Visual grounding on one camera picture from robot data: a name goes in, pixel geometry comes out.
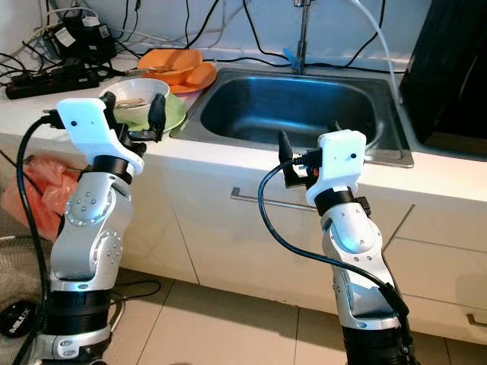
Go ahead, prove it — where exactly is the metal cabinet handle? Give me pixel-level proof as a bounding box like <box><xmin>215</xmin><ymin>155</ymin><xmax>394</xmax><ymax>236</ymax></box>
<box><xmin>230</xmin><ymin>188</ymin><xmax>320</xmax><ymax>212</ymax></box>
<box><xmin>23</xmin><ymin>154</ymin><xmax>69</xmax><ymax>172</ymax></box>

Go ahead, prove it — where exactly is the white bowl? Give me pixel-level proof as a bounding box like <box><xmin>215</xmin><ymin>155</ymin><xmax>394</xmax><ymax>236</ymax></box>
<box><xmin>99</xmin><ymin>78</ymin><xmax>170</xmax><ymax>126</ymax></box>

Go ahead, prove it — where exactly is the black appliance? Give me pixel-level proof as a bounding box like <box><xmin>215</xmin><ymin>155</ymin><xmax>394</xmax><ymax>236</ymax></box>
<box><xmin>399</xmin><ymin>0</ymin><xmax>487</xmax><ymax>157</ymax></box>

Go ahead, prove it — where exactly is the black power strip cord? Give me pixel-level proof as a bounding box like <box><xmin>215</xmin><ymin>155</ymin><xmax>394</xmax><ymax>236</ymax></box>
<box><xmin>0</xmin><ymin>141</ymin><xmax>40</xmax><ymax>195</ymax></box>

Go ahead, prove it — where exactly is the black wall cable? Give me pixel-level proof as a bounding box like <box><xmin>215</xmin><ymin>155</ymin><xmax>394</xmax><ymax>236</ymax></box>
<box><xmin>181</xmin><ymin>0</ymin><xmax>193</xmax><ymax>48</ymax></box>
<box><xmin>183</xmin><ymin>0</ymin><xmax>224</xmax><ymax>50</ymax></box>
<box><xmin>241</xmin><ymin>0</ymin><xmax>290</xmax><ymax>68</ymax></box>
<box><xmin>323</xmin><ymin>0</ymin><xmax>389</xmax><ymax>71</ymax></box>

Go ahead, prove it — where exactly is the stainless steel sink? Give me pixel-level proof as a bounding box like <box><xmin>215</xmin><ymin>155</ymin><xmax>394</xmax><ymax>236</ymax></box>
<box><xmin>183</xmin><ymin>68</ymin><xmax>415</xmax><ymax>170</ymax></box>

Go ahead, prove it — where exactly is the green plate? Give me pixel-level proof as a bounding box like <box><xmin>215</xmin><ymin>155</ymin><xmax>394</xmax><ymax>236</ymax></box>
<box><xmin>141</xmin><ymin>91</ymin><xmax>187</xmax><ymax>139</ymax></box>

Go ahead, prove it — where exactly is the black power strip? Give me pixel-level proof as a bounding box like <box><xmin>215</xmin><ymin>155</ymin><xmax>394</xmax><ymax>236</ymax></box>
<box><xmin>5</xmin><ymin>70</ymin><xmax>101</xmax><ymax>100</ymax></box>

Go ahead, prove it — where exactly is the ornate handle brown spoon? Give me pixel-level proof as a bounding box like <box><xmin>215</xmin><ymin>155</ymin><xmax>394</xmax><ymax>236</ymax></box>
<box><xmin>128</xmin><ymin>67</ymin><xmax>176</xmax><ymax>77</ymax></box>

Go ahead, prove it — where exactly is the white cabinet door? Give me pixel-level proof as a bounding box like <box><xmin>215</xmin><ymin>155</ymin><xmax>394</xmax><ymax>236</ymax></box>
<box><xmin>0</xmin><ymin>144</ymin><xmax>199</xmax><ymax>286</ymax></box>
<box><xmin>145</xmin><ymin>160</ymin><xmax>412</xmax><ymax>301</ymax></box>

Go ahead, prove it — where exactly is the floor fan wire grille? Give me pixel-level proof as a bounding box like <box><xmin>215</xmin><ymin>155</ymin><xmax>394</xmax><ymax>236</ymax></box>
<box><xmin>0</xmin><ymin>236</ymin><xmax>58</xmax><ymax>365</ymax></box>

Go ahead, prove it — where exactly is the black charger box white label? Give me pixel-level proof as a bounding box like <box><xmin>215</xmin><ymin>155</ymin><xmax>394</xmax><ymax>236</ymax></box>
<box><xmin>46</xmin><ymin>18</ymin><xmax>116</xmax><ymax>65</ymax></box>

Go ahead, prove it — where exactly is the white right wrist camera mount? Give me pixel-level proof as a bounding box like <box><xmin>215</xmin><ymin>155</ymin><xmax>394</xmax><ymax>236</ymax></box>
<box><xmin>304</xmin><ymin>129</ymin><xmax>368</xmax><ymax>208</ymax></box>

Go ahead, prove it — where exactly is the chrome faucet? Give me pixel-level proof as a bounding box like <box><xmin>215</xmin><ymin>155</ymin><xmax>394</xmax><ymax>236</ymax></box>
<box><xmin>283</xmin><ymin>0</ymin><xmax>313</xmax><ymax>75</ymax></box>

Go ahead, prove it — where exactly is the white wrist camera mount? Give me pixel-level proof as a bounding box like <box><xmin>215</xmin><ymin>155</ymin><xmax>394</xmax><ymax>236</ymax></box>
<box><xmin>58</xmin><ymin>97</ymin><xmax>145</xmax><ymax>177</ymax></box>
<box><xmin>304</xmin><ymin>129</ymin><xmax>368</xmax><ymax>208</ymax></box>

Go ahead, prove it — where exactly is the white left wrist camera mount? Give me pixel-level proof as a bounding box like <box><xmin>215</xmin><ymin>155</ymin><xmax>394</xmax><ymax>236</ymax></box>
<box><xmin>58</xmin><ymin>97</ymin><xmax>145</xmax><ymax>177</ymax></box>

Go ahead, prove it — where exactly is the orange plate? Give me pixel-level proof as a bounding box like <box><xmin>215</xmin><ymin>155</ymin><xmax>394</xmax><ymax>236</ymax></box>
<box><xmin>171</xmin><ymin>62</ymin><xmax>218</xmax><ymax>95</ymax></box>

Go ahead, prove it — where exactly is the orange bowl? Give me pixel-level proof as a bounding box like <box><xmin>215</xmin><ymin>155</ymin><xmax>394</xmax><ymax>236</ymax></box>
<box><xmin>137</xmin><ymin>49</ymin><xmax>204</xmax><ymax>86</ymax></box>

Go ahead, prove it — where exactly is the orange plastic bag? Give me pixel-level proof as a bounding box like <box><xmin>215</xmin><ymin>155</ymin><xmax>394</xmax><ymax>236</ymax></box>
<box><xmin>2</xmin><ymin>154</ymin><xmax>81</xmax><ymax>243</ymax></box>

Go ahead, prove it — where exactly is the black floor cable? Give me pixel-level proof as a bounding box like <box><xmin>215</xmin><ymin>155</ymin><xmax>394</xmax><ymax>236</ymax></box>
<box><xmin>114</xmin><ymin>280</ymin><xmax>161</xmax><ymax>301</ymax></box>

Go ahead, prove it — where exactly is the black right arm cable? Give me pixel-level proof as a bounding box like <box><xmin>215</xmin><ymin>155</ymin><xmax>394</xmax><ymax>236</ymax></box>
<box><xmin>257</xmin><ymin>158</ymin><xmax>413</xmax><ymax>324</ymax></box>

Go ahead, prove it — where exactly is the white drawer front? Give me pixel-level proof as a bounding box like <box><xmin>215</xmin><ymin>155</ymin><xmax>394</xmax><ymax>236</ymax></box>
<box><xmin>396</xmin><ymin>202</ymin><xmax>487</xmax><ymax>263</ymax></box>

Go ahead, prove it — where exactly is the white hose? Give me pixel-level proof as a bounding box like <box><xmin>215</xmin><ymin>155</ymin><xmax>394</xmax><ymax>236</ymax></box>
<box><xmin>350</xmin><ymin>0</ymin><xmax>404</xmax><ymax>103</ymax></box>

